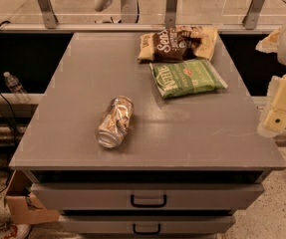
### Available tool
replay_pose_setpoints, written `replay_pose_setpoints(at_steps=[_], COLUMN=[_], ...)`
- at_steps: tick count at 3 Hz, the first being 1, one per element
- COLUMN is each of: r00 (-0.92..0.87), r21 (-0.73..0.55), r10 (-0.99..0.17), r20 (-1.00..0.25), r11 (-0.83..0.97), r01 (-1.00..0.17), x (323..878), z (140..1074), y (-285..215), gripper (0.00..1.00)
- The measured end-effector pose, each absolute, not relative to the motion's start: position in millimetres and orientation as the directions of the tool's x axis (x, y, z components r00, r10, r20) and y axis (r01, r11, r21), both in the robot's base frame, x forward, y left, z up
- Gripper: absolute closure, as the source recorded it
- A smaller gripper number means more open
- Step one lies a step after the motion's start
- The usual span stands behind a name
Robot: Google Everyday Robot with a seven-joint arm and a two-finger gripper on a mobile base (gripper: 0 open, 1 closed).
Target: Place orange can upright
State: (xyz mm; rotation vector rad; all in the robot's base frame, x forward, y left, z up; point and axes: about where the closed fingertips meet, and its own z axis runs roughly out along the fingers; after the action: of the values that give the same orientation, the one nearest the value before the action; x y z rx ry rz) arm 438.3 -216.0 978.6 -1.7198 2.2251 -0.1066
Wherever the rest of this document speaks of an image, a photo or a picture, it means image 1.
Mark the right metal bracket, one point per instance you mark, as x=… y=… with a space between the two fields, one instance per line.
x=251 y=18

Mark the grey drawer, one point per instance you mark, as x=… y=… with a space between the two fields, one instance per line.
x=146 y=196
x=147 y=225

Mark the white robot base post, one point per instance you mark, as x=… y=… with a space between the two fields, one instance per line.
x=129 y=9

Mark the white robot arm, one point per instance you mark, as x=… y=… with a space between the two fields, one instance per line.
x=281 y=53

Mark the cardboard box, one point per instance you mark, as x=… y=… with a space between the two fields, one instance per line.
x=24 y=206

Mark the middle metal bracket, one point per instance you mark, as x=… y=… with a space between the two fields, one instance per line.
x=170 y=13

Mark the left metal bracket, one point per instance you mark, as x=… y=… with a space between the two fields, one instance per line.
x=49 y=18

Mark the upper grey drawer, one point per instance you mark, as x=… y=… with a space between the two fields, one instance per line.
x=146 y=196

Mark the lower grey drawer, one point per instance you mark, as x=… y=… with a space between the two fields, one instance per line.
x=147 y=225

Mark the green Kettle chip bag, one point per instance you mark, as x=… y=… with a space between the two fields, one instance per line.
x=186 y=78

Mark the clear plastic water bottle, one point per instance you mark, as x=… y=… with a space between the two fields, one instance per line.
x=16 y=88

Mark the metal bracket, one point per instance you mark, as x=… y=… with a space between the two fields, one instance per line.
x=49 y=18
x=251 y=18
x=170 y=13

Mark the brown chip bag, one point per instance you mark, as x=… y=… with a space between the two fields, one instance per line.
x=178 y=43

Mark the orange soda can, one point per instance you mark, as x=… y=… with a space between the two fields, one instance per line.
x=115 y=122

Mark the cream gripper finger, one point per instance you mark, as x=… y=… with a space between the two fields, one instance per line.
x=273 y=118
x=270 y=43

